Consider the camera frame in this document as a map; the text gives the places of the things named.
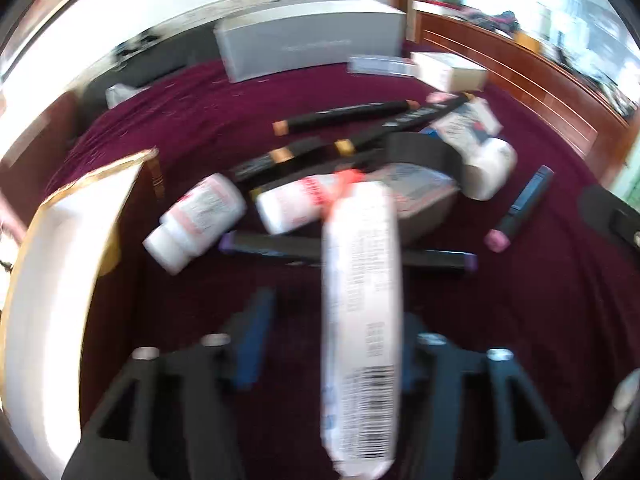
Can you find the wooden counter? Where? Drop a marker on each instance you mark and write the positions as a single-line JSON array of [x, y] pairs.
[[525, 85]]

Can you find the white bottle with red label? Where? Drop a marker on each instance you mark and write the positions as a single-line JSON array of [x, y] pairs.
[[290, 205]]

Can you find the black marker with brown band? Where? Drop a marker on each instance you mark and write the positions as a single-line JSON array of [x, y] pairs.
[[260, 164]]

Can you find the white box with gold trim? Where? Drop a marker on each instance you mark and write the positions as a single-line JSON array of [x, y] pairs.
[[45, 310]]

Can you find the grey cardboard box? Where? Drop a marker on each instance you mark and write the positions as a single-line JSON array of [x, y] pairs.
[[310, 35]]

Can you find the small white carton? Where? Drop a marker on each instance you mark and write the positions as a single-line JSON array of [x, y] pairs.
[[450, 71]]

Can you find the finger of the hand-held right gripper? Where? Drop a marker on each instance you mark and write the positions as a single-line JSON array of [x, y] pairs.
[[605, 210]]

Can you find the black tape roll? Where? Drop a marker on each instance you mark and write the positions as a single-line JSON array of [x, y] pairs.
[[425, 152]]

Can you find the black sofa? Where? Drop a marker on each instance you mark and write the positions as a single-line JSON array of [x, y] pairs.
[[150, 67]]

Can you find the black gadgets on sofa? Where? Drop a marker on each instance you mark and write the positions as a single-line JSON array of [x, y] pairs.
[[135, 45]]

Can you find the blue and white box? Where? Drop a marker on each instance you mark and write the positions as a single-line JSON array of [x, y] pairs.
[[465, 122]]

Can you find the white plastic bag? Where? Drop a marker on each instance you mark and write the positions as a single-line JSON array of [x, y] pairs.
[[120, 94]]

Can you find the person's right hand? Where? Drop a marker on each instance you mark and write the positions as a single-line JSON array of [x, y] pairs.
[[615, 425]]

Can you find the brown leather chair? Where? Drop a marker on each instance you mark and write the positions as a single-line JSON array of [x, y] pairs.
[[45, 135]]

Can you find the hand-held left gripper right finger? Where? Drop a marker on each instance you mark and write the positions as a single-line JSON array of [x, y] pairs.
[[430, 360]]

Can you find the black marker with gold cap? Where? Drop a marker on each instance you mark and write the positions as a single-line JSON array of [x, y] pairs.
[[400, 122]]

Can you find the grey plastic packet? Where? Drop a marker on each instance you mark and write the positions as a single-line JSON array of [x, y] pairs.
[[425, 200]]

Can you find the white pill bottle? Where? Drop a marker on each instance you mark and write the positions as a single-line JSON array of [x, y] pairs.
[[200, 210]]

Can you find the black marker with pink cap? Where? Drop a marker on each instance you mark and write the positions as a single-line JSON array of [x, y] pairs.
[[525, 200]]

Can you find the glass window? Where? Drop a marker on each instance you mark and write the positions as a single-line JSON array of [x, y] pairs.
[[550, 5]]

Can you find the clear plastic packet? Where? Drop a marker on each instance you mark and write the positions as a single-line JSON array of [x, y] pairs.
[[380, 66]]

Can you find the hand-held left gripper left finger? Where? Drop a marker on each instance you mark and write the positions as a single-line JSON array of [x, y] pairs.
[[255, 335]]

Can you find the white tube with orange cap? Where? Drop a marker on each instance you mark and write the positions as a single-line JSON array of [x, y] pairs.
[[360, 310]]

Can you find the wooden door frame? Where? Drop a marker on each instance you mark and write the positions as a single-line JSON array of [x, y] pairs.
[[405, 0]]

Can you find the round white bottle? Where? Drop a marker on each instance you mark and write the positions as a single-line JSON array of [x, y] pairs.
[[487, 167]]

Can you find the black marker with purple caps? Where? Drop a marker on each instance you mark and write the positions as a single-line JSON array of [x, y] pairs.
[[280, 246]]

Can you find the black marker with peach caps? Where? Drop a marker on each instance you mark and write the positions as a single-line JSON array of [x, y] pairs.
[[345, 114]]

